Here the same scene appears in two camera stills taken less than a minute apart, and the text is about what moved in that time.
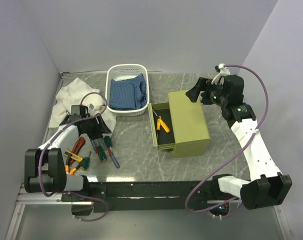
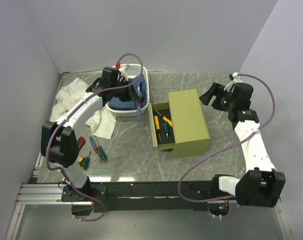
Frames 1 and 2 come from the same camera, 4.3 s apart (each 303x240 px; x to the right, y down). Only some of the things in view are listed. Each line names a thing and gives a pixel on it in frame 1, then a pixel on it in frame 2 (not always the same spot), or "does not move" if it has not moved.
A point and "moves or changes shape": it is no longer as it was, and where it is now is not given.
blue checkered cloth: (128, 94) does not move
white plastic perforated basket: (121, 72) does not move
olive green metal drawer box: (192, 134) does not move
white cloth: (78, 93) does not move
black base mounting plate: (145, 196) does not move
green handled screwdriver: (108, 141) → (166, 127)
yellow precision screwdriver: (162, 123) moves or changes shape
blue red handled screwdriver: (114, 160) → (139, 116)
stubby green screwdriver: (86, 163) does not move
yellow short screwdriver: (158, 127) moves or changes shape
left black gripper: (100, 128) → (132, 95)
